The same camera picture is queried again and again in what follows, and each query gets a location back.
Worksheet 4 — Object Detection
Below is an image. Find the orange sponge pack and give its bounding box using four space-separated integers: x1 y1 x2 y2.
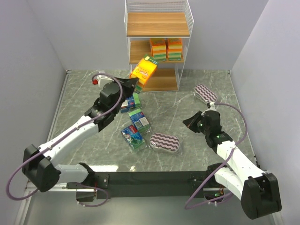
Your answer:
129 54 158 93
150 38 167 61
166 37 183 60

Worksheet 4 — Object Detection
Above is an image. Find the purple wavy sponge pack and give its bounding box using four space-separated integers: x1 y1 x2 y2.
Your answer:
194 84 218 104
150 133 180 153

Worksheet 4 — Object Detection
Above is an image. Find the blue green sponge pack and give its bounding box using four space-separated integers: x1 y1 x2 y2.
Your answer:
120 93 140 113
121 125 146 150
128 108 150 133

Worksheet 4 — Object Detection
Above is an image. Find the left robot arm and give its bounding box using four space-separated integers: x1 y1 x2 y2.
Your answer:
22 78 139 192

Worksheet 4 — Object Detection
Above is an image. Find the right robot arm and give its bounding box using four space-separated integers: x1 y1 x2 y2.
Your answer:
183 110 282 219

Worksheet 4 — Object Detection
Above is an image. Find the middle wooden shelf board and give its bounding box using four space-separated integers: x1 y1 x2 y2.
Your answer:
129 38 187 64

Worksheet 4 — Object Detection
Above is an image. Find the top wooden shelf board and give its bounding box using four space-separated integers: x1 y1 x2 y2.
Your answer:
127 13 190 38

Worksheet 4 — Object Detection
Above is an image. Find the black base beam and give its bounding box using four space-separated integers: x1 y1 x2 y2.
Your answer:
95 171 208 197

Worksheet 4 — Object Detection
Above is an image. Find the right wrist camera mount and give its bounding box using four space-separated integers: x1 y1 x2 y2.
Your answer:
207 102 216 111

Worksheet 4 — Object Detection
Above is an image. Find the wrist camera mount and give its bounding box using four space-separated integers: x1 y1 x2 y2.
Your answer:
207 102 216 111
92 75 112 88

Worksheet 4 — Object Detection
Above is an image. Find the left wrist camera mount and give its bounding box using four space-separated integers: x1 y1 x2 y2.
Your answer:
92 75 112 88

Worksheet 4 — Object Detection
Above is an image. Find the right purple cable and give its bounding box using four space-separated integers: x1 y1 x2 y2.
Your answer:
184 103 248 210

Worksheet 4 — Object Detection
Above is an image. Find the white wire shelf rack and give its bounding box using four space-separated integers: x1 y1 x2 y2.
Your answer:
124 0 194 92

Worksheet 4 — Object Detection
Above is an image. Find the right aluminium rail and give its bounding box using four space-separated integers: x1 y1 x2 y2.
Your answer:
254 154 268 173

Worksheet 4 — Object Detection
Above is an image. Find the aluminium rail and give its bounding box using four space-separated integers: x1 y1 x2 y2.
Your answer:
254 154 268 173
14 69 72 225

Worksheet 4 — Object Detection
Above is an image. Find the left aluminium rail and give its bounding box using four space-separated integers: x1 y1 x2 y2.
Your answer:
14 69 72 225

